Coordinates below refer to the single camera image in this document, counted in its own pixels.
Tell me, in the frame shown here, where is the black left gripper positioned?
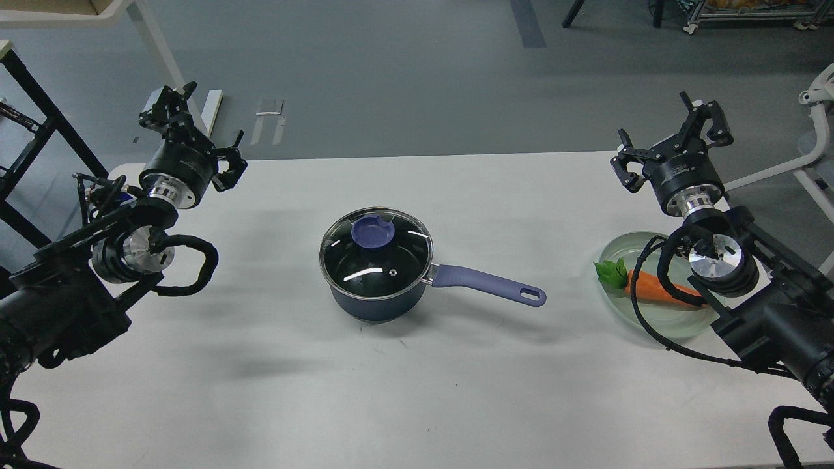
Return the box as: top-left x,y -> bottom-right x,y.
138,82 -> 248,210

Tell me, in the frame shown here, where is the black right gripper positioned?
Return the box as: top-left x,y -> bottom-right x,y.
610,91 -> 734,217

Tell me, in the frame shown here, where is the glass pot lid purple knob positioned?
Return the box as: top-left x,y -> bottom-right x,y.
319,207 -> 435,301

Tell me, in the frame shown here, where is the dark blue saucepan purple handle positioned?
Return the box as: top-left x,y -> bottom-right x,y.
319,207 -> 547,324

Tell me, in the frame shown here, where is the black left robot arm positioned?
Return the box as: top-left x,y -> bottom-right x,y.
1,82 -> 248,468

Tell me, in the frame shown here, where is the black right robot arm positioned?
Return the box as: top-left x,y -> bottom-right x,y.
596,92 -> 833,468

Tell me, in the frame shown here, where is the clear glass plate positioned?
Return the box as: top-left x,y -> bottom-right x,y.
598,231 -> 718,339

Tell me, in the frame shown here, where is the orange toy carrot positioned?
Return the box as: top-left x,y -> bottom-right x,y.
593,258 -> 706,307

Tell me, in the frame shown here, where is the white chair base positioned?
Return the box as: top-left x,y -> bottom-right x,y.
723,63 -> 834,274

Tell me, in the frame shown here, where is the metal wheeled cart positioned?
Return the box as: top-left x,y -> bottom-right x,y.
679,1 -> 832,35

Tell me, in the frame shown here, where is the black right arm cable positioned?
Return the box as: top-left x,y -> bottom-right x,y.
628,236 -> 792,373

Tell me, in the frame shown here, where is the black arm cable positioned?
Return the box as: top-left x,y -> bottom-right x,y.
149,234 -> 220,298
628,236 -> 792,373

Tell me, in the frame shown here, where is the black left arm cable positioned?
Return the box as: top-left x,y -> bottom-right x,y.
149,234 -> 220,298

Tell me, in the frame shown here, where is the black metal rack frame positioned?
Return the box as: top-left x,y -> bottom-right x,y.
1,40 -> 108,248

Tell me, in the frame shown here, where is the white table frame leg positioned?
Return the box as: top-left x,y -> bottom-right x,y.
0,0 -> 223,137

